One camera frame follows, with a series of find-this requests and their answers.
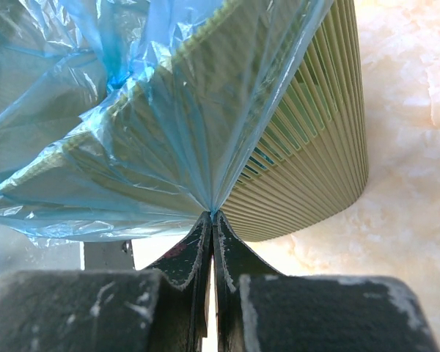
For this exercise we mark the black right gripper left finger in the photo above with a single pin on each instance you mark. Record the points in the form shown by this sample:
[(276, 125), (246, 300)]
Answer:
[(163, 307)]

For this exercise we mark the blue plastic trash bag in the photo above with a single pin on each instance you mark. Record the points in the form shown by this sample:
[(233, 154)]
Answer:
[(128, 119)]

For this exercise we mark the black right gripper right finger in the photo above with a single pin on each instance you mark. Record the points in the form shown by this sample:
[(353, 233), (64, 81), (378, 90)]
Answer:
[(261, 309)]

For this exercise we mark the olive green plastic trash bin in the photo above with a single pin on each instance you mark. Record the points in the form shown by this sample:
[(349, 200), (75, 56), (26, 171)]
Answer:
[(311, 160)]

